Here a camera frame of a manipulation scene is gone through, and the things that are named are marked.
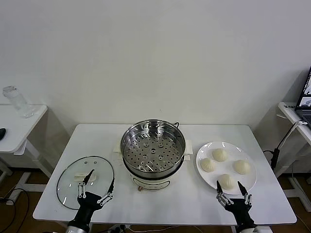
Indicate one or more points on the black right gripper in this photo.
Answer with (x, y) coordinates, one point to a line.
(240, 211)

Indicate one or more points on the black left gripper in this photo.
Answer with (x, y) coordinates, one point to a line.
(85, 206)

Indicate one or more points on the white steamed baozi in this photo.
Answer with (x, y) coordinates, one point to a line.
(207, 165)
(241, 166)
(227, 181)
(219, 154)

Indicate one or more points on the perforated steel steamer basket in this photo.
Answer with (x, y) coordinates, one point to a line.
(145, 155)

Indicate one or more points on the white round plate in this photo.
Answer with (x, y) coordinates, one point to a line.
(245, 153)

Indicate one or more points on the power strip under table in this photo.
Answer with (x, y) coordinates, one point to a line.
(119, 228)

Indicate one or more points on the black power adapter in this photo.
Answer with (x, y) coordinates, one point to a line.
(275, 157)

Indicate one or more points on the white desk with laptop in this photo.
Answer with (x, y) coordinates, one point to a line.
(288, 114)

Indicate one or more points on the white side table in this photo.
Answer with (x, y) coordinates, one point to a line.
(24, 126)

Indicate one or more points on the black computer mouse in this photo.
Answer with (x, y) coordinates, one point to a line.
(2, 133)

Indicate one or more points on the clear glass jar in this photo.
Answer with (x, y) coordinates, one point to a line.
(18, 103)

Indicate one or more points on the dark open laptop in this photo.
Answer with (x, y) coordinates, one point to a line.
(305, 97)

